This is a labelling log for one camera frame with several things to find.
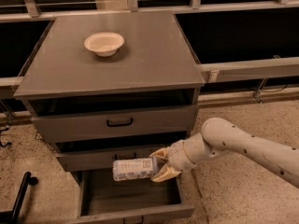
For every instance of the white paper bowl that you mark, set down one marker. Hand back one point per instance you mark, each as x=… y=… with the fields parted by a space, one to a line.
x=104 y=44

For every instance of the grey bottom drawer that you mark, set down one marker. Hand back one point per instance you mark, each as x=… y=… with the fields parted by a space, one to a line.
x=103 y=200

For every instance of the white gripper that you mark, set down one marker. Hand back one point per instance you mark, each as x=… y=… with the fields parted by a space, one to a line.
x=176 y=154

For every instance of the grey drawer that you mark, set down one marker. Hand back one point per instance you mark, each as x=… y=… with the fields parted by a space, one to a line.
x=103 y=158
x=103 y=200
x=109 y=124

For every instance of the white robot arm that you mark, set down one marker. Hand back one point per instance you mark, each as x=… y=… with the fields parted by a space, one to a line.
x=218 y=137

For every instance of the metal railing frame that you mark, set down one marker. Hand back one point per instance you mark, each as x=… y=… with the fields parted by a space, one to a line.
x=230 y=40

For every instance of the labelled plastic bottle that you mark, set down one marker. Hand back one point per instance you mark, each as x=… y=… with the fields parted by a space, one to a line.
x=134 y=169

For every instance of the black metal stand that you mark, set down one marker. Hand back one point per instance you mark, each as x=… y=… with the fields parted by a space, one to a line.
x=11 y=216

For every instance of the grey drawer cabinet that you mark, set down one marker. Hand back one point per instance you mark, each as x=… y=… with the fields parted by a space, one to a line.
x=153 y=68

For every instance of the grey middle drawer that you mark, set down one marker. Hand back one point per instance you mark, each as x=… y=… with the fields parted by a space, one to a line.
x=103 y=158

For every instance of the grey top drawer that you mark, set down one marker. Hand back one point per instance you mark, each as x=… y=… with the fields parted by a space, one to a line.
x=109 y=124

